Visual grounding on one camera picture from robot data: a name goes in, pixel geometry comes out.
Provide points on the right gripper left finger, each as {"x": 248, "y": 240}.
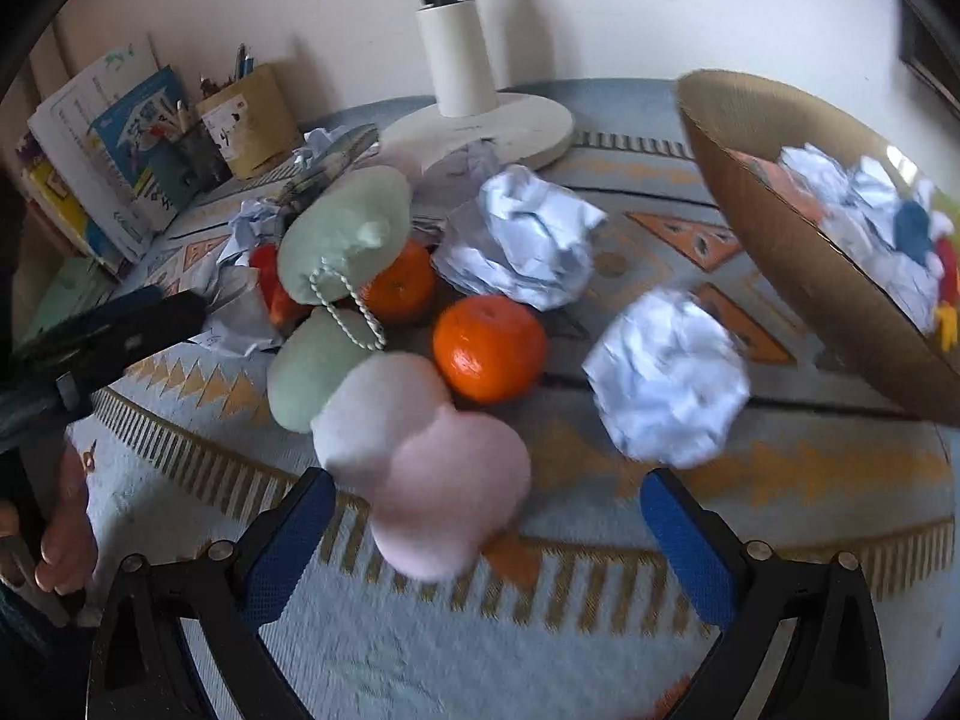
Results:
{"x": 141, "y": 665}

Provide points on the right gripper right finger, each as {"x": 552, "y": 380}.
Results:
{"x": 835, "y": 664}

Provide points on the pastel dango plush toy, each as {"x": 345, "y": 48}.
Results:
{"x": 441, "y": 482}

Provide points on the red snack packet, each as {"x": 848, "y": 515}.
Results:
{"x": 282, "y": 309}

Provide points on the plaid cloth bow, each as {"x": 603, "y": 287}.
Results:
{"x": 323, "y": 159}

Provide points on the orange tangerine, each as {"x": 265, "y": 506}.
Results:
{"x": 404, "y": 292}
{"x": 489, "y": 348}

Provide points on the person left hand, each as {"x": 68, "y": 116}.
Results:
{"x": 46, "y": 483}

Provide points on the yellow cover book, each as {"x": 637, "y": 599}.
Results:
{"x": 63, "y": 208}

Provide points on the blue cover book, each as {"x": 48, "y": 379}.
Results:
{"x": 144, "y": 138}

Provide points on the black mesh pen holder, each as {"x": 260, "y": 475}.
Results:
{"x": 205, "y": 168}

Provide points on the tan cylindrical pen holder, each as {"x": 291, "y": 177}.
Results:
{"x": 251, "y": 124}

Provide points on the patterned woven table mat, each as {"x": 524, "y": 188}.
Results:
{"x": 818, "y": 462}

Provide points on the white desk lamp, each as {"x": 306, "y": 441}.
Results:
{"x": 522, "y": 128}

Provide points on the brown ribbed bowl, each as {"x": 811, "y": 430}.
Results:
{"x": 727, "y": 114}

